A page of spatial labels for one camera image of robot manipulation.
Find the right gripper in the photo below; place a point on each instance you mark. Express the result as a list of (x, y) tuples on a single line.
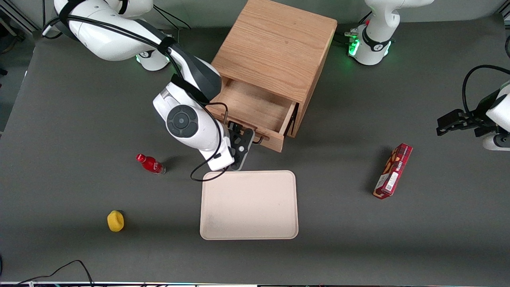
[(234, 129)]

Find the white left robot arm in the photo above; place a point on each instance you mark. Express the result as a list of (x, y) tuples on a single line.
[(376, 28)]

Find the red tartan shortbread box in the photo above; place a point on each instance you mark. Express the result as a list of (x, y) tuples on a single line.
[(393, 170)]

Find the aluminium frame profile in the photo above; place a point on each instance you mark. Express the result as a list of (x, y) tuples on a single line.
[(18, 16)]

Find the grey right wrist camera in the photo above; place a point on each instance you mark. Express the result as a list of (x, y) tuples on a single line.
[(240, 162)]

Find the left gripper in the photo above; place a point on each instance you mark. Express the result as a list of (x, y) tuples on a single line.
[(476, 118)]

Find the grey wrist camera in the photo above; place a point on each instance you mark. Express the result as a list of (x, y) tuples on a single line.
[(498, 142), (240, 162)]

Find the wooden drawer cabinet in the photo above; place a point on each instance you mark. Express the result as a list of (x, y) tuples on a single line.
[(275, 44)]

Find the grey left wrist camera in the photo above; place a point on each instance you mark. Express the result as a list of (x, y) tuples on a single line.
[(498, 142)]

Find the yellow lemon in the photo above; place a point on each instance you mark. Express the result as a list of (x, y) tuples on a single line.
[(115, 221)]

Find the small red bottle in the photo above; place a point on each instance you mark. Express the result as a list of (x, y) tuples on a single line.
[(151, 164)]

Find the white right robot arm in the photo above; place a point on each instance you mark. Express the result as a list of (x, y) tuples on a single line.
[(107, 38)]

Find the beige plastic tray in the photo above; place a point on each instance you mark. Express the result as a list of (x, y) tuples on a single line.
[(249, 205)]

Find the wooden drawer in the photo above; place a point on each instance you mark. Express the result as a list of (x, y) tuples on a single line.
[(255, 105)]

